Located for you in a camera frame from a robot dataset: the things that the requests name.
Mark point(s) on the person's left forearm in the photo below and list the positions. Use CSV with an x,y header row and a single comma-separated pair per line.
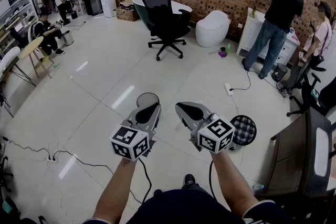
x,y
115,186

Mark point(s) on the black armrest swivel chair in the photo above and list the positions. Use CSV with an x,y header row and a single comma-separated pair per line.
x,y
305,97

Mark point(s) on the green plastic bottle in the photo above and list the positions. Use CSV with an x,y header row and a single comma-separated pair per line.
x,y
228,49

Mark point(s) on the black tufted round stool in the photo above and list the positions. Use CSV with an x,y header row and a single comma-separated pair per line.
x,y
245,129

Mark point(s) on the purple plastic item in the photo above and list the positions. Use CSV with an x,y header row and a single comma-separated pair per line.
x,y
222,54

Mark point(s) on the printed cardboard box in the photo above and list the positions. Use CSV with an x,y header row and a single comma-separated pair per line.
x,y
127,14

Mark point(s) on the black hairpin leg table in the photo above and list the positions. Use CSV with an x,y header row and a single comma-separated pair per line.
x,y
13,66

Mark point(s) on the clear plastic water bottle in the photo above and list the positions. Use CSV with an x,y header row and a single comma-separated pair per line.
x,y
257,188

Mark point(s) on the long white power strip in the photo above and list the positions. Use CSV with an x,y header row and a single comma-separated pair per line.
x,y
228,87

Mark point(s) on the green and white bathtub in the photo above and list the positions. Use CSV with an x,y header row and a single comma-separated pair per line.
x,y
183,6

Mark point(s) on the steel pedal bin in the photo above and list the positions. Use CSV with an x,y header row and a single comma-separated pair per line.
x,y
68,38

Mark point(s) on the round wooden side table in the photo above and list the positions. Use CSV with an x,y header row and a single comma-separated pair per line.
x,y
31,46

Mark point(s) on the person's black shoe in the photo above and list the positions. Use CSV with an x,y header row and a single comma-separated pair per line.
x,y
189,181
158,192

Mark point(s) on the person's dark shirt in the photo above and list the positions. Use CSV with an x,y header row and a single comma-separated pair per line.
x,y
183,209

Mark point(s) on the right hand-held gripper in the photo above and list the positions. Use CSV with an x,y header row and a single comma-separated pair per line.
x,y
215,136

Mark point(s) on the small black mesh bin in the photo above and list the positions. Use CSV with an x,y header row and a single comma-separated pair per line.
x,y
280,70

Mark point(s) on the black mini fridge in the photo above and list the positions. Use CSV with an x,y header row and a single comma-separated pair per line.
x,y
95,2

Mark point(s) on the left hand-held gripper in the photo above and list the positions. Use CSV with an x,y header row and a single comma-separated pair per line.
x,y
123,139

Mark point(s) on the white shelving unit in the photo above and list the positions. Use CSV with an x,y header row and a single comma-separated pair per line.
x,y
23,8

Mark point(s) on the small white power strip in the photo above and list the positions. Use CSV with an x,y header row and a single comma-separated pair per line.
x,y
52,159

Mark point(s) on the person's black left shoe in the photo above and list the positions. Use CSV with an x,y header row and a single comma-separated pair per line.
x,y
158,192

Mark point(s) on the person's black right shoe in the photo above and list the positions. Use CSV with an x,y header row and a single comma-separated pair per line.
x,y
189,181

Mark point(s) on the white egg-shaped toilet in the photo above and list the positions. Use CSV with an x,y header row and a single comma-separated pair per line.
x,y
212,29

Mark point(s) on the person's right forearm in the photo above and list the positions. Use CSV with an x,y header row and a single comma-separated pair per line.
x,y
231,181

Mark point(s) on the black mesh office chair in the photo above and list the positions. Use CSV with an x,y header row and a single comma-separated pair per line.
x,y
162,18

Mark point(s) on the black mesh waste bin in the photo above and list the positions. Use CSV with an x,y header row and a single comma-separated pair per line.
x,y
147,98

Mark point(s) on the white vanity cabinet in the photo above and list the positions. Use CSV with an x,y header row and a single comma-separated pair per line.
x,y
249,31

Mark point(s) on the white oval cushion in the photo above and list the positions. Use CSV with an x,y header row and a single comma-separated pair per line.
x,y
9,56

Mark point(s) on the dark wooden desk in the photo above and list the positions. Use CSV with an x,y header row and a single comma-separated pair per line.
x,y
288,154

